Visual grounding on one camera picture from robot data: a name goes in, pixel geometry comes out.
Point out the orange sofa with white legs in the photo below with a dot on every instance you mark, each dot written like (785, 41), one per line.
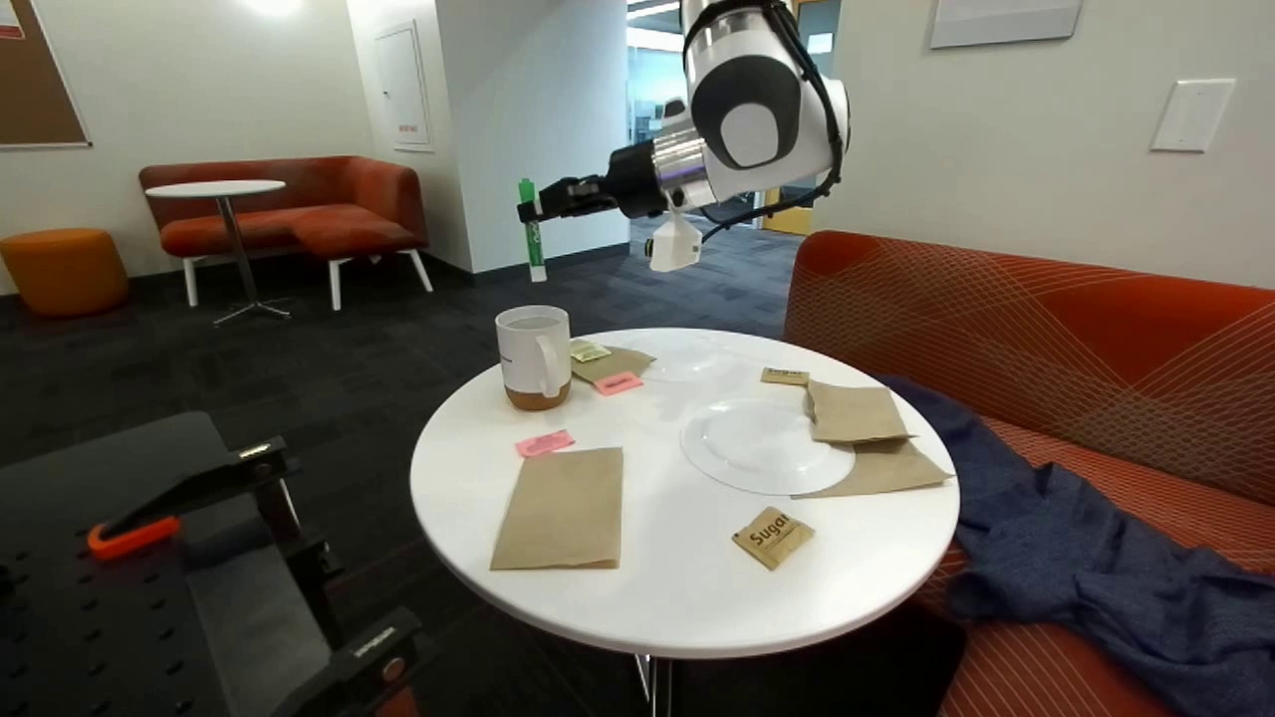
(331, 215)

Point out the white tall wall panel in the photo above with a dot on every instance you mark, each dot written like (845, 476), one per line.
(403, 83)

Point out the yellow door frame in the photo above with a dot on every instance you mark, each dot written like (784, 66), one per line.
(795, 223)

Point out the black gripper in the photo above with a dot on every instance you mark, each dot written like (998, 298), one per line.
(638, 181)

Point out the green marker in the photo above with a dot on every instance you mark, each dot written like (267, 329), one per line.
(534, 254)

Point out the black metal post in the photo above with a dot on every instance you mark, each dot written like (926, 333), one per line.
(306, 558)

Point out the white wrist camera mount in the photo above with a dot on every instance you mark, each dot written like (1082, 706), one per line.
(674, 248)

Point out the white wall whiteboard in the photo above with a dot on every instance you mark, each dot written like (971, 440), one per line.
(1001, 22)

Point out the large flat brown napkin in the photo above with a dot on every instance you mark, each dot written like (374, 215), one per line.
(558, 512)

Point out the brown sugar packet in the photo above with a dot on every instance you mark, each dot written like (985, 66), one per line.
(776, 535)

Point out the dark blue cloth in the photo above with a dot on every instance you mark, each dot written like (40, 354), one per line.
(1103, 558)

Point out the orange patterned sofa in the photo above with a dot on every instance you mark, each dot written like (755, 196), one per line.
(1060, 343)

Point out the pink sweetener packet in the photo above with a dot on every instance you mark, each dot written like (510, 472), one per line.
(542, 446)
(615, 385)

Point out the white square wall panel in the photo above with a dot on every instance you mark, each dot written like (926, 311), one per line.
(1192, 112)

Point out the brown wall board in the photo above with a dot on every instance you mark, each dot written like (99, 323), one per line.
(34, 74)

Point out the folded brown napkin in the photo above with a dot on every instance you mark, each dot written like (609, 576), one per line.
(857, 415)
(898, 468)

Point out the metal table leg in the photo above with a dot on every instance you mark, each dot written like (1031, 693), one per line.
(655, 685)

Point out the orange round ottoman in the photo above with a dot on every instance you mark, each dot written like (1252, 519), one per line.
(63, 269)

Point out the white mug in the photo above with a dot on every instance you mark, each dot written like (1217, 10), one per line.
(533, 349)

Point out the small plain brown packet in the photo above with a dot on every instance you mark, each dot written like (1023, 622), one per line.
(785, 378)

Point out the small round white table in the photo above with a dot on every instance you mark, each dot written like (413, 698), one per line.
(220, 189)

